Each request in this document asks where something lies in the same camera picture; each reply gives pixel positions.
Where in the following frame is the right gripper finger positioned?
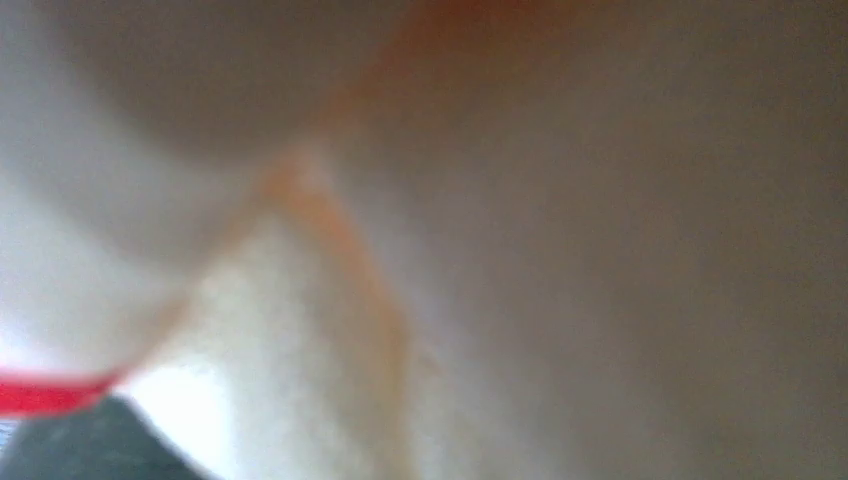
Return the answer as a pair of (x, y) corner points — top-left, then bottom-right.
(1, 399), (199, 480)

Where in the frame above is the strawberry print ruffled blanket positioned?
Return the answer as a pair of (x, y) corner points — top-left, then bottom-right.
(1, 1), (847, 479)

